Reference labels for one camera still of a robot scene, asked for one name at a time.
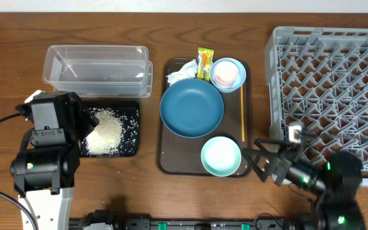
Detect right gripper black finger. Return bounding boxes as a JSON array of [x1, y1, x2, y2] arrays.
[[241, 148, 273, 183], [254, 138, 297, 150]]

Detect pile of white rice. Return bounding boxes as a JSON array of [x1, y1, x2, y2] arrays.
[[84, 107, 140, 157]]

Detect mint green bowl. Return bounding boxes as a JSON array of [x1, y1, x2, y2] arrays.
[[201, 136, 242, 177]]

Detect dark blue plate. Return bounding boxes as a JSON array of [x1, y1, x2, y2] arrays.
[[160, 79, 224, 138]]

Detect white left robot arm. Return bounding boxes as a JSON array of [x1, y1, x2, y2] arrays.
[[10, 91, 99, 229]]

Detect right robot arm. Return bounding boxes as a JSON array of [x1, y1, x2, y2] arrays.
[[241, 137, 365, 229]]

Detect black waste tray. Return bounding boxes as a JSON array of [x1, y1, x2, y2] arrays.
[[78, 100, 141, 158]]

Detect grey dishwasher rack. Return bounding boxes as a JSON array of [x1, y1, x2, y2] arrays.
[[264, 26, 368, 187]]

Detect wooden chopstick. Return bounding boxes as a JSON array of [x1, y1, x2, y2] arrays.
[[240, 86, 245, 142]]

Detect clear plastic bin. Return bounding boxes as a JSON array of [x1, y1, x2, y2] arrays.
[[42, 45, 153, 98]]

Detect brown serving tray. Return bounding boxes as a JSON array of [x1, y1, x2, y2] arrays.
[[157, 60, 254, 177]]

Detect pink cup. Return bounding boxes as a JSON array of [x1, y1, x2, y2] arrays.
[[213, 61, 238, 89]]

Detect crumpled white napkin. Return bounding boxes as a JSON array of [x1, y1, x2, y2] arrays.
[[166, 59, 198, 85]]

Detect yellow snack wrapper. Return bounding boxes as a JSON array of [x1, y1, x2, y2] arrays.
[[196, 47, 214, 82]]

